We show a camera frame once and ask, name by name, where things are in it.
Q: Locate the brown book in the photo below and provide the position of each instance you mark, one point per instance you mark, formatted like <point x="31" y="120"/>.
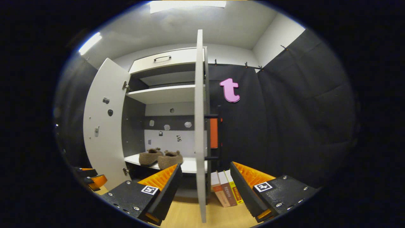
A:
<point x="228" y="193"/>

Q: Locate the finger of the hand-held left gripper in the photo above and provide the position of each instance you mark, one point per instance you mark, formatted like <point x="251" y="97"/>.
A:
<point x="87" y="173"/>
<point x="99" y="182"/>

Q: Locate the rectangular ceiling light panel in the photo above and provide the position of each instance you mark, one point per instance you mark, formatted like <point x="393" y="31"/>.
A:
<point x="186" y="5"/>

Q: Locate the white shoe cabinet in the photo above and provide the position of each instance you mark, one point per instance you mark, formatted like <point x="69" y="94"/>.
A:
<point x="164" y="93"/>

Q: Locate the white cabinet drawer front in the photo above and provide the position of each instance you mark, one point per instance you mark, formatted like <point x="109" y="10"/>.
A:
<point x="183" y="57"/>

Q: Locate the long ceiling light strip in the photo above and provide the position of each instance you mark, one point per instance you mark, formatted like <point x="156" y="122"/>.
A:
<point x="90" y="43"/>

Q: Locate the black backdrop cloth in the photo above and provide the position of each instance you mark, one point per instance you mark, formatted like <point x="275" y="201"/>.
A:
<point x="72" y="104"/>
<point x="300" y="110"/>

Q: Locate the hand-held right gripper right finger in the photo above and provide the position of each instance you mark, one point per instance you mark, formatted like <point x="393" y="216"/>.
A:
<point x="245" y="193"/>

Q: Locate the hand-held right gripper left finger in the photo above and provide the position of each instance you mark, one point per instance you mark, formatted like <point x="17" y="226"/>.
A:
<point x="166" y="194"/>

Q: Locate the white shoe cabinet door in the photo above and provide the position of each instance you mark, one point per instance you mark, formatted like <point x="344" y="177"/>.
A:
<point x="200" y="126"/>
<point x="104" y="152"/>

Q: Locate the brown fuzzy shoe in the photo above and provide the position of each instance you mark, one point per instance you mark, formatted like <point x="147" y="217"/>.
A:
<point x="149" y="157"/>
<point x="170" y="160"/>

